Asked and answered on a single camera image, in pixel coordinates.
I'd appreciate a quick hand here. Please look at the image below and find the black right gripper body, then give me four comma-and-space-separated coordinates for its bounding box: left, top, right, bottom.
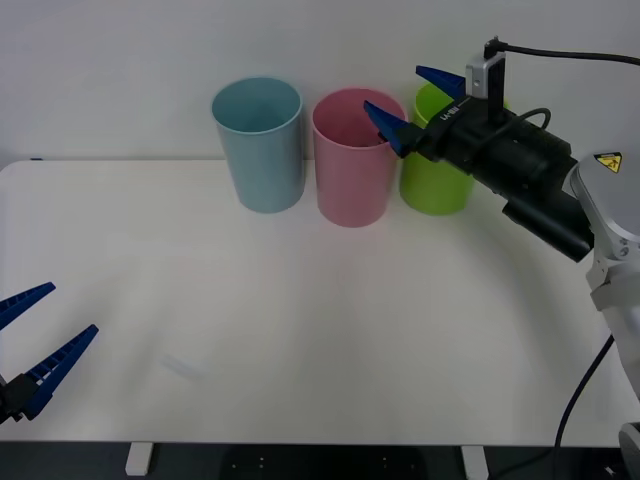
418, 96, 517, 174

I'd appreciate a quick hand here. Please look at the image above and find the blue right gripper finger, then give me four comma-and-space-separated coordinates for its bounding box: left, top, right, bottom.
363, 100, 427, 159
415, 65, 469, 97

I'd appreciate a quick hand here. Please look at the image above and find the black hanging cable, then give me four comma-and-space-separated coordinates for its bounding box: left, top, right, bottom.
553, 333, 616, 449

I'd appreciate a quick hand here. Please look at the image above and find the pink plastic bin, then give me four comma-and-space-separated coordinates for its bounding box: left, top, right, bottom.
311, 87, 410, 229

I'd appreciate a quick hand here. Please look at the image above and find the green plastic bin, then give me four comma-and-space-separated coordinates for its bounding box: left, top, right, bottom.
398, 82, 511, 217

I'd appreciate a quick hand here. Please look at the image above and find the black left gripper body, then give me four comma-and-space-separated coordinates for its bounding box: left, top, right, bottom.
0, 374, 25, 427

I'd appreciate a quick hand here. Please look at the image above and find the pale blue plastic bin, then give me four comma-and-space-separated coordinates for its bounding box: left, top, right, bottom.
210, 75, 305, 215

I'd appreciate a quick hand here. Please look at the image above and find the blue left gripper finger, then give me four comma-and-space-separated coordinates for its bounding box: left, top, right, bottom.
0, 281, 57, 332
14, 324, 100, 421

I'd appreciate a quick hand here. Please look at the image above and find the white table leg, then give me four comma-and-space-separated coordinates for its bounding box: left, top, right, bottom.
460, 445, 489, 480
124, 443, 153, 477

